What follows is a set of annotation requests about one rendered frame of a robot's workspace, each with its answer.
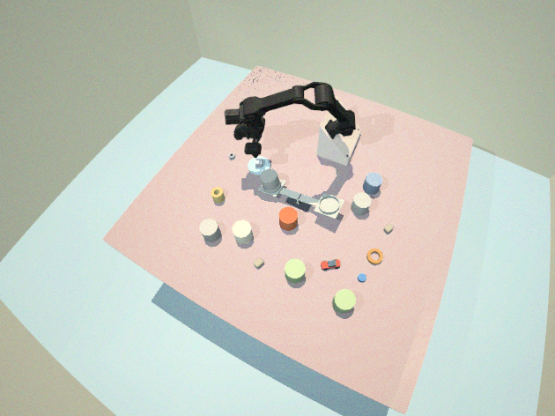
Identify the light green cylinder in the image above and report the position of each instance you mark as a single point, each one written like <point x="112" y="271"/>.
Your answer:
<point x="343" y="301"/>
<point x="294" y="270"/>

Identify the orange cylinder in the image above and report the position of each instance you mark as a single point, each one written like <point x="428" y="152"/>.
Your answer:
<point x="288" y="218"/>

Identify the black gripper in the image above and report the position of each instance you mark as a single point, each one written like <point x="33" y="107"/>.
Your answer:
<point x="255" y="133"/>

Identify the orange ring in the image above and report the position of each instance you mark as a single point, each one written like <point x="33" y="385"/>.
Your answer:
<point x="370" y="260"/>

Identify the orange toy car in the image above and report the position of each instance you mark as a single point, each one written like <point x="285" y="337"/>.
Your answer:
<point x="330" y="264"/>

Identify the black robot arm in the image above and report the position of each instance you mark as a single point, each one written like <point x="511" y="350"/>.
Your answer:
<point x="253" y="108"/>

